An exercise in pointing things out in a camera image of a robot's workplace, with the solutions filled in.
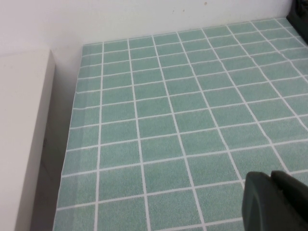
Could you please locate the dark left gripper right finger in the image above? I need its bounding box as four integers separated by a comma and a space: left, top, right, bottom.
270, 169, 308, 231

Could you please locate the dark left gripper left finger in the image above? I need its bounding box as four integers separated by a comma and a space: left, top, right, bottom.
242, 171, 290, 231

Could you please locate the green tile-pattern tablecloth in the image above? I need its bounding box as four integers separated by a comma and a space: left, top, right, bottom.
52, 17, 308, 231

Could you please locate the black drip tray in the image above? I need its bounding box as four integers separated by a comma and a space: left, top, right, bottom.
285, 9, 308, 45

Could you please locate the white cabinet block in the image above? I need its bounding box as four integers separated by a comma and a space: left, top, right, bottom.
0, 49, 82, 231

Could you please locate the black wire dish rack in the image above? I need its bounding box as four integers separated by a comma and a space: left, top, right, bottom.
294, 0, 308, 17

